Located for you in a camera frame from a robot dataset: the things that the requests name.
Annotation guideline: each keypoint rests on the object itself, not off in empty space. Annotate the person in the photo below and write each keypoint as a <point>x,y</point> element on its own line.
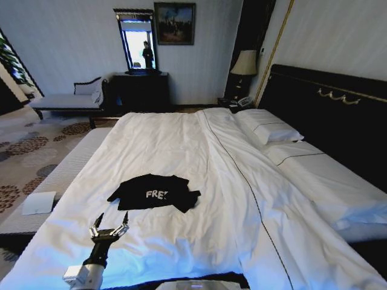
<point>147,54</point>

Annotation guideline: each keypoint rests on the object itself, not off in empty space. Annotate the gold vertical wall trim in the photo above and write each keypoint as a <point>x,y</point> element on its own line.
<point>276,45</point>

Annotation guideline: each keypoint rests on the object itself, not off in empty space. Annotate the white pillow dark piping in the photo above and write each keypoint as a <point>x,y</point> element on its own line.
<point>266,124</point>
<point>293,152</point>

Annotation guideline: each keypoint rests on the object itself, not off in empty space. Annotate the dark framed chaise lounge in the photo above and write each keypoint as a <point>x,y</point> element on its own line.
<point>65,101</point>

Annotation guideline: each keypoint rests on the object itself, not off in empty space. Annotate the white desk telephone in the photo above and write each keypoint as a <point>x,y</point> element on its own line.
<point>242,101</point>

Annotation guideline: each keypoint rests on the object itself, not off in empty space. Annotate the dark framed standing mirror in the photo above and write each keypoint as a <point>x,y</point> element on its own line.
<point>121,39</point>

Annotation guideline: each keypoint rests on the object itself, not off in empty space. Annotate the white paper sheet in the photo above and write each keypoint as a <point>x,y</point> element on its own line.
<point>39,203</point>

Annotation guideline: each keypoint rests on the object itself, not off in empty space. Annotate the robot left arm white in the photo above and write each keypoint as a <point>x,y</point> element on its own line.
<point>87,276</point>

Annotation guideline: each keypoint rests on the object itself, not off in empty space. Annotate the robot white front shell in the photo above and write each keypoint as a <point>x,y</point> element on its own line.
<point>202,285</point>

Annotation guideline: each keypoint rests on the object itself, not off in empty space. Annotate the grey bed end bench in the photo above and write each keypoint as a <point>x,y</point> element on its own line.
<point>54,175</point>

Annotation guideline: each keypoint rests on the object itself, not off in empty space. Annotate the white bed mattress sheet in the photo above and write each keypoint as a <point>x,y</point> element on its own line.
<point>338,187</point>

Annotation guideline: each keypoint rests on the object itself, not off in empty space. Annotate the framed dark painting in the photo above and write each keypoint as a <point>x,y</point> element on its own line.
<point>174,23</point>

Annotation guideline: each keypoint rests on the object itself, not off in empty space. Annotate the dark headboard gold trim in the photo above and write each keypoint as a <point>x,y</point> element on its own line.
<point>332,121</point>

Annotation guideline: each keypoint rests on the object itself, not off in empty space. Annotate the gold headboard ornament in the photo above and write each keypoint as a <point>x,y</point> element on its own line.
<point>338,96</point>

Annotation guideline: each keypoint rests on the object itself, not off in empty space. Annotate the white duvet dark piping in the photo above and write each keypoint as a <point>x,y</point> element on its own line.
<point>181,145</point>

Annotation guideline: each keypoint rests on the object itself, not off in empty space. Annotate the black t-shirt white letters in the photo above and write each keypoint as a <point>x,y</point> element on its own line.
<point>154,194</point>

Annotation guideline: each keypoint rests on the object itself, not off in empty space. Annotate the dark nightstand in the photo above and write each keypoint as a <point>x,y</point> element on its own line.
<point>223,102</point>

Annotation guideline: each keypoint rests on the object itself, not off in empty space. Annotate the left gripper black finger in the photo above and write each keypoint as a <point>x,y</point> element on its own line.
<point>94,231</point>
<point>121,228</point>

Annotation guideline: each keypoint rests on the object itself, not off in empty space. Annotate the table lamp cream shade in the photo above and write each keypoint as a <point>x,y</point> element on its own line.
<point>244,63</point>

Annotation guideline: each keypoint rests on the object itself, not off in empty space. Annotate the dark wooden dresser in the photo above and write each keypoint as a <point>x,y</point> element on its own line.
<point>140,90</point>

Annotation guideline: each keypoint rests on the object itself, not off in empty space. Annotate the white chaise cushion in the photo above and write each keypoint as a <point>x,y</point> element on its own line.
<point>97,96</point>

